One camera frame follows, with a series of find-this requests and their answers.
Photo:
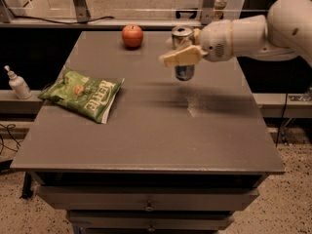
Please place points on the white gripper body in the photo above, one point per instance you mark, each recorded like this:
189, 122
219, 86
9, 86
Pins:
214, 40

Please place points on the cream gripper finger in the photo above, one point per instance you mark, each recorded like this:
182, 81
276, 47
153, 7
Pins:
183, 37
190, 55

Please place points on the silver blue redbull can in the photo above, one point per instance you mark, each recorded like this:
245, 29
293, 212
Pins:
184, 73

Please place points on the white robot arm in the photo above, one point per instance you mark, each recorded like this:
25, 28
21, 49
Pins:
284, 33

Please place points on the green jalapeno chip bag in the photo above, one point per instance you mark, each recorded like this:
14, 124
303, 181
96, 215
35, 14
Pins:
88, 96

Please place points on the red apple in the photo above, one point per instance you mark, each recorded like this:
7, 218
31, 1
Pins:
132, 36

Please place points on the white pump bottle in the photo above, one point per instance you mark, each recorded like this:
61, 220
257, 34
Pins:
18, 84

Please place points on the grey top drawer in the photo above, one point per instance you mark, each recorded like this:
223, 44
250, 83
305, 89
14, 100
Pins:
147, 199

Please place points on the grey drawer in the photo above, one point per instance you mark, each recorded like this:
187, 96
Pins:
149, 221
147, 199

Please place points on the grey metal bracket right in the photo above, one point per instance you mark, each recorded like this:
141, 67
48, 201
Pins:
207, 11

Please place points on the grey metal bracket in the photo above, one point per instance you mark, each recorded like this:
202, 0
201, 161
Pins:
81, 10
207, 11

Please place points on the grey metal bracket left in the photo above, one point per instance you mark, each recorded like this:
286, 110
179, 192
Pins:
81, 10

